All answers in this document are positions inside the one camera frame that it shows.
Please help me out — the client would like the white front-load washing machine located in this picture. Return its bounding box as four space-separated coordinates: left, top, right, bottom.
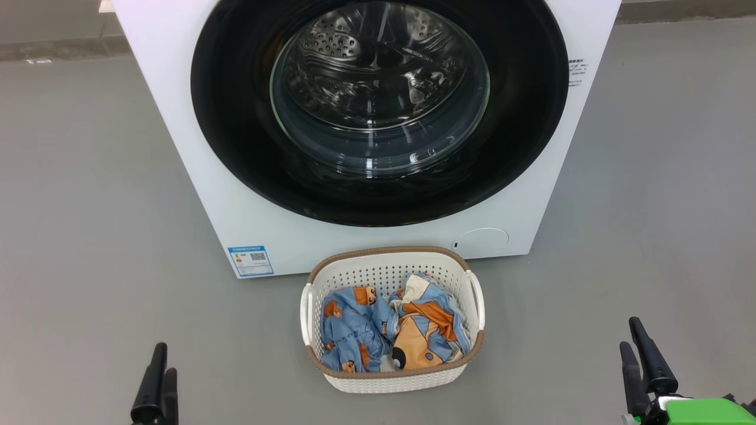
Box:
112 0 622 279

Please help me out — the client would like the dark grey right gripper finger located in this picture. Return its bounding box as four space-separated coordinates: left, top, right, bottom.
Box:
619 341 650 417
628 317 679 395

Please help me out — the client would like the white basket with brown rim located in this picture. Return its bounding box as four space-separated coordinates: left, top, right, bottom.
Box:
299 246 486 394

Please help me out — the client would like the stainless steel washing machine drum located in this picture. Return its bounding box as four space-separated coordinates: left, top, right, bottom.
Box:
292 2 476 129

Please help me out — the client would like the round white filter cover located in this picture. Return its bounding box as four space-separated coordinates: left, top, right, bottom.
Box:
452 228 510 259

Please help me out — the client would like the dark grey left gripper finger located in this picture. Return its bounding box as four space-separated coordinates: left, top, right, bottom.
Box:
131 342 168 425
161 368 179 425

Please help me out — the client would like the blue garment with bear print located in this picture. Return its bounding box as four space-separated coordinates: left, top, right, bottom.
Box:
321 286 397 374

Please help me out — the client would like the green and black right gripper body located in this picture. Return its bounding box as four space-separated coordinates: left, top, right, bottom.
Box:
621 394 756 425

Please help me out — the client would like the blue energy label sticker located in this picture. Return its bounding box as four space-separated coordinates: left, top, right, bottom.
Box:
227 246 275 278

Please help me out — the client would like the black-rimmed glass washer door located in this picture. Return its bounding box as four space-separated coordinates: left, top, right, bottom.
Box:
190 0 569 227

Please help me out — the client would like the blue garment with orange dog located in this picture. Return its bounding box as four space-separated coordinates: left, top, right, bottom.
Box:
387 272 473 371

